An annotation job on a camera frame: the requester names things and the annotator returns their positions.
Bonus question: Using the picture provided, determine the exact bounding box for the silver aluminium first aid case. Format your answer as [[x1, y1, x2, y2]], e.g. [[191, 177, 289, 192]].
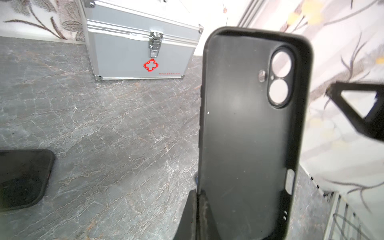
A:
[[79, 1, 204, 81]]

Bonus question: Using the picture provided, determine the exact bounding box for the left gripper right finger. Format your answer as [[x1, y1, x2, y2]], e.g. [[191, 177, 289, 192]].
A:
[[198, 191, 221, 240]]

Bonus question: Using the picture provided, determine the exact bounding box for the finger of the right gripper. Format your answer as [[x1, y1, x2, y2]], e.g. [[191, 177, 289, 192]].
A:
[[326, 82, 384, 142]]

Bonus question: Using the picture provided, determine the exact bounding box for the black phone far left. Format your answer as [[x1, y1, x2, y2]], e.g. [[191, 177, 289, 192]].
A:
[[1, 150, 56, 212]]

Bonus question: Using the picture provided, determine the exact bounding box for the black phone case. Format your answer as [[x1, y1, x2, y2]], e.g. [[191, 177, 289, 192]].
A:
[[197, 27, 314, 240]]

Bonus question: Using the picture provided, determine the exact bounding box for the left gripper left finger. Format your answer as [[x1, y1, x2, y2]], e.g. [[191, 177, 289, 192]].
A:
[[173, 190, 198, 240]]

